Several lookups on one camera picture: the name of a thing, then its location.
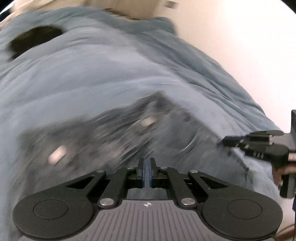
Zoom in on person's right hand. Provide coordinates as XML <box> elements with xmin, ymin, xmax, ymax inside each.
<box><xmin>272</xmin><ymin>153</ymin><xmax>296</xmax><ymax>186</ymax></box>

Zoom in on beige curtain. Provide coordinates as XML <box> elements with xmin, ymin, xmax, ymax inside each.
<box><xmin>85</xmin><ymin>0</ymin><xmax>163</xmax><ymax>20</ymax></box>

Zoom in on denim shorts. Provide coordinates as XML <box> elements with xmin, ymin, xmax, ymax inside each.
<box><xmin>18</xmin><ymin>91</ymin><xmax>233</xmax><ymax>187</ymax></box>

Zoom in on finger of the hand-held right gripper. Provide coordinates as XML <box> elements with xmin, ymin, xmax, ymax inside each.
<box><xmin>217</xmin><ymin>130</ymin><xmax>285</xmax><ymax>149</ymax></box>

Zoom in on black cloth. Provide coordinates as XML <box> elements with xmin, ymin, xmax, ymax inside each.
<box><xmin>8</xmin><ymin>26</ymin><xmax>64</xmax><ymax>60</ymax></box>

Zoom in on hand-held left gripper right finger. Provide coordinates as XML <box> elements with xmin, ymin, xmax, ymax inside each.
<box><xmin>146</xmin><ymin>158</ymin><xmax>230</xmax><ymax>208</ymax></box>

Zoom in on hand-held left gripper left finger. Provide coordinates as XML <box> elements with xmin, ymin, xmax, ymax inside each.
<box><xmin>66</xmin><ymin>158</ymin><xmax>146</xmax><ymax>209</ymax></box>

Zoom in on blue fleece blanket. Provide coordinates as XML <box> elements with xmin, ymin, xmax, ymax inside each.
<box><xmin>0</xmin><ymin>6</ymin><xmax>283</xmax><ymax>233</ymax></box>

